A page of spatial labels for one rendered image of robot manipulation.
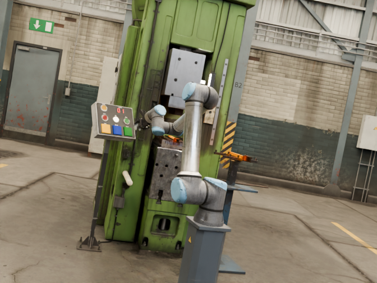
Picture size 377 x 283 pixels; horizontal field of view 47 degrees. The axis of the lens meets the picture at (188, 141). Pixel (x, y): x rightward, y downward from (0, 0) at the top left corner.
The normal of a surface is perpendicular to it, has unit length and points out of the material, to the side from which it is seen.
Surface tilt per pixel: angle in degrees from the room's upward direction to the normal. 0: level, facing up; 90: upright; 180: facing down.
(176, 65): 90
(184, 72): 90
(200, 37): 90
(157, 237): 89
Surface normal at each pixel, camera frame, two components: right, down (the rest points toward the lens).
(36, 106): 0.03, 0.07
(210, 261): 0.37, 0.12
